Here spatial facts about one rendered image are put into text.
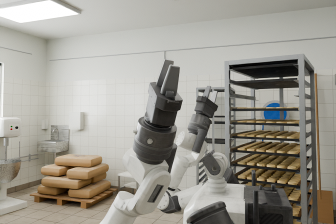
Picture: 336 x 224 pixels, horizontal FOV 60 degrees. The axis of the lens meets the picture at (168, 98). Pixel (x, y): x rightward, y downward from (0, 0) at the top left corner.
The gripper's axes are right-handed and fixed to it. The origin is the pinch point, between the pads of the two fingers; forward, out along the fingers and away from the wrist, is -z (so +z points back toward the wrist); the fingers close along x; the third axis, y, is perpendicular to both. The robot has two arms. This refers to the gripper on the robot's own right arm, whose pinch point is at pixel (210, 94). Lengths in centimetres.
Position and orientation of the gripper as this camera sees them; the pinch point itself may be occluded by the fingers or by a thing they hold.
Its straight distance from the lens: 130.4
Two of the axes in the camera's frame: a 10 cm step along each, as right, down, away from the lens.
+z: -3.6, 9.1, -2.2
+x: -6.4, -4.1, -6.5
